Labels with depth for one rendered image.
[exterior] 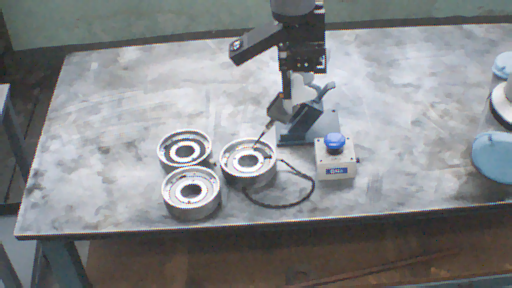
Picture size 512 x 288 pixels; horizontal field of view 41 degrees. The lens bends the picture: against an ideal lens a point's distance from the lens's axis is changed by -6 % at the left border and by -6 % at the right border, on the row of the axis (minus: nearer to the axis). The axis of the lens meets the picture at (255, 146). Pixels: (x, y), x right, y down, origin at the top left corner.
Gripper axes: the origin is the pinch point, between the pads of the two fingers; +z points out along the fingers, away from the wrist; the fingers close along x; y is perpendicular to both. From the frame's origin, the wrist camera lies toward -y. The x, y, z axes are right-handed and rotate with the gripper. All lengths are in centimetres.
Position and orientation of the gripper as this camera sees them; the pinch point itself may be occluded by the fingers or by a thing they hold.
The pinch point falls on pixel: (285, 103)
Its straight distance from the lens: 129.0
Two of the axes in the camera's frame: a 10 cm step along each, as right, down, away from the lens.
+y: 10.0, -0.6, -0.4
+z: 0.7, 7.5, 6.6
